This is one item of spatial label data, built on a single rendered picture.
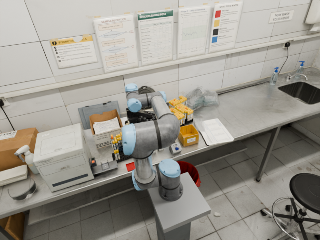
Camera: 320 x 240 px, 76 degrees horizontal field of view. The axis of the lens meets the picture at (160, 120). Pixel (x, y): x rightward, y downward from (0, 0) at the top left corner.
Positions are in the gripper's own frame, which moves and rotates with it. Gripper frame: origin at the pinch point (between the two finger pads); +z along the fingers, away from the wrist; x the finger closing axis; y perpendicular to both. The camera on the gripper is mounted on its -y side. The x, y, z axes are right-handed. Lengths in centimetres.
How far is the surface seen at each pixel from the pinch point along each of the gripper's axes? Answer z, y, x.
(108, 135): 13.5, 21.9, -21.7
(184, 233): 59, -11, 48
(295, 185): 46, -102, 52
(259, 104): 24, -127, -23
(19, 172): 21, 87, -15
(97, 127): 18, 29, -41
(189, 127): 16.9, -42.1, -9.0
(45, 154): -6, 59, 5
